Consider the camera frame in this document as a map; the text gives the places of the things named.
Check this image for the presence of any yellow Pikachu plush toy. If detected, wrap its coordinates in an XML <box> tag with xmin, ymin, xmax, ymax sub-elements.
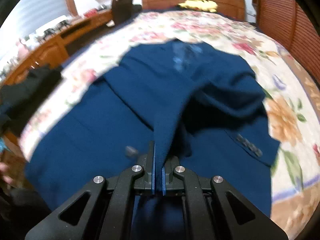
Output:
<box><xmin>178</xmin><ymin>0</ymin><xmax>218</xmax><ymax>12</ymax></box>

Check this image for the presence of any red basket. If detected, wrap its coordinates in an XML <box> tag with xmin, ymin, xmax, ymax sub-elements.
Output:
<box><xmin>84</xmin><ymin>8</ymin><xmax>98</xmax><ymax>18</ymax></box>

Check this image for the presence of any black clothes pile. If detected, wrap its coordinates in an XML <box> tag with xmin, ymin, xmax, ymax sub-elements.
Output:
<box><xmin>1</xmin><ymin>64</ymin><xmax>62</xmax><ymax>137</ymax></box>

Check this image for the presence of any dark wooden chair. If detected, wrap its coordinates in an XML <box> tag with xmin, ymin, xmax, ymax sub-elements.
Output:
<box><xmin>111</xmin><ymin>0</ymin><xmax>142</xmax><ymax>25</ymax></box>

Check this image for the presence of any wooden louvered wardrobe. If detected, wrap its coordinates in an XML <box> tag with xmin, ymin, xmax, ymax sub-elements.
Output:
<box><xmin>257</xmin><ymin>0</ymin><xmax>319</xmax><ymax>81</ymax></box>

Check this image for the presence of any navy blue suit jacket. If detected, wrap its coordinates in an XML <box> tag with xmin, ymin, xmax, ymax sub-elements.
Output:
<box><xmin>23</xmin><ymin>38</ymin><xmax>281</xmax><ymax>240</ymax></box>

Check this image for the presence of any floral bed blanket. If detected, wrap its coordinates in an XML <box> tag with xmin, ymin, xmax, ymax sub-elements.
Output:
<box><xmin>19</xmin><ymin>10</ymin><xmax>319</xmax><ymax>239</ymax></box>

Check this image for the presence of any striped window blind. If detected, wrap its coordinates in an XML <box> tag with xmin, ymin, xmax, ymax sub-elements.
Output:
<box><xmin>1</xmin><ymin>0</ymin><xmax>69</xmax><ymax>38</ymax></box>

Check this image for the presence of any person's left hand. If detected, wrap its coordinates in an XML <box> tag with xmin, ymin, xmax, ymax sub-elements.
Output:
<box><xmin>0</xmin><ymin>162</ymin><xmax>14</xmax><ymax>185</ymax></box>

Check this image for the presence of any black tripod gadget on desk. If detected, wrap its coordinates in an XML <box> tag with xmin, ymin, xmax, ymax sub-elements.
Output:
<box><xmin>42</xmin><ymin>20</ymin><xmax>71</xmax><ymax>41</ymax></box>

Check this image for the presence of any wooden desk with drawers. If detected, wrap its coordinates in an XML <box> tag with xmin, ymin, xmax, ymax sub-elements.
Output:
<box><xmin>1</xmin><ymin>9</ymin><xmax>112</xmax><ymax>86</ymax></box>

